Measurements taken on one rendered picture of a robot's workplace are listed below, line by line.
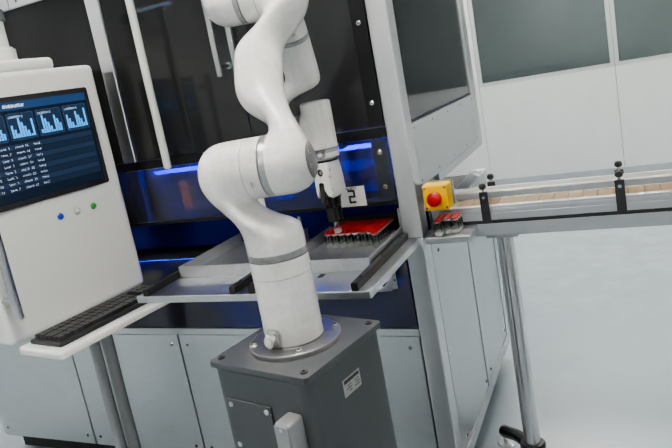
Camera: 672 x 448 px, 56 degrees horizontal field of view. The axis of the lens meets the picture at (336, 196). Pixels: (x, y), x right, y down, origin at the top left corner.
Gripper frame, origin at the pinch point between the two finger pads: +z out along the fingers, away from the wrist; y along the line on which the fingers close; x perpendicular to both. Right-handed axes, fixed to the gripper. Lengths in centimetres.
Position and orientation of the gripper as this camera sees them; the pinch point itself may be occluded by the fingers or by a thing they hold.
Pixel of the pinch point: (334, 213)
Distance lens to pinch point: 175.3
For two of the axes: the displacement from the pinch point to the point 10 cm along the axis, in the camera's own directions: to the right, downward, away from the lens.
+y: 3.9, -2.4, 8.9
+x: -9.0, 0.9, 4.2
